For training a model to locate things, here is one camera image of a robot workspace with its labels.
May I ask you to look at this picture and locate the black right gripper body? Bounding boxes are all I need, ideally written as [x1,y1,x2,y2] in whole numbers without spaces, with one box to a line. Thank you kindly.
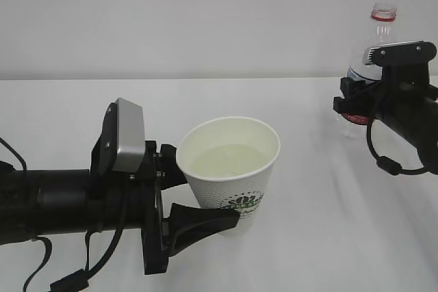
[333,63,437,128]

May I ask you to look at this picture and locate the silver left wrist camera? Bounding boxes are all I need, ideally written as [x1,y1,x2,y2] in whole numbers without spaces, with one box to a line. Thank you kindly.
[89,97,144,174]

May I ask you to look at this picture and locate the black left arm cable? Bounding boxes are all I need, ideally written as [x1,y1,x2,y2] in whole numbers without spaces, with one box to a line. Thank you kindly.
[0,137,127,292]

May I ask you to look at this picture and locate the clear plastic water bottle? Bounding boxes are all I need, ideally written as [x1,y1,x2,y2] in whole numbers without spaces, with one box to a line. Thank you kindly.
[340,1,400,140]

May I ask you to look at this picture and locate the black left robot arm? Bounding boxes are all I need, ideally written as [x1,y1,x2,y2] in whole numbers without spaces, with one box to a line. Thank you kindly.
[1,141,240,275]

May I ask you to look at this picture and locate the white paper cup green logo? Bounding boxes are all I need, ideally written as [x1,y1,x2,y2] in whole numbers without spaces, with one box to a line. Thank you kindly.
[176,116,281,237]

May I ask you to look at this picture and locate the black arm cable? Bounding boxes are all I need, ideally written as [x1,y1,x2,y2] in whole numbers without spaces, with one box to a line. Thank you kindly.
[365,93,438,177]
[0,137,127,292]

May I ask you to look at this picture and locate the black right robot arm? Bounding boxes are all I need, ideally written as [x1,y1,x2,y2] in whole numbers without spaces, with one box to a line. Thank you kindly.
[333,64,437,176]

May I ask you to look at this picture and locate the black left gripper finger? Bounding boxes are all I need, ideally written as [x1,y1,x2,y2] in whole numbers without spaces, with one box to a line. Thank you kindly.
[159,144,188,190]
[164,203,239,256]

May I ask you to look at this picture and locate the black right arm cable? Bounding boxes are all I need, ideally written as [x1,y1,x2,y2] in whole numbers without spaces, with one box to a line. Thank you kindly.
[365,93,438,177]

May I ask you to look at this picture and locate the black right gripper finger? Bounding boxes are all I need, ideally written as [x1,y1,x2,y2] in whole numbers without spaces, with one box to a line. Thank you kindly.
[339,77,366,99]

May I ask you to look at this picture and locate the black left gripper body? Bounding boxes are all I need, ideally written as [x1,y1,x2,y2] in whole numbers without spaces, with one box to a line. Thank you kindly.
[85,141,168,265]

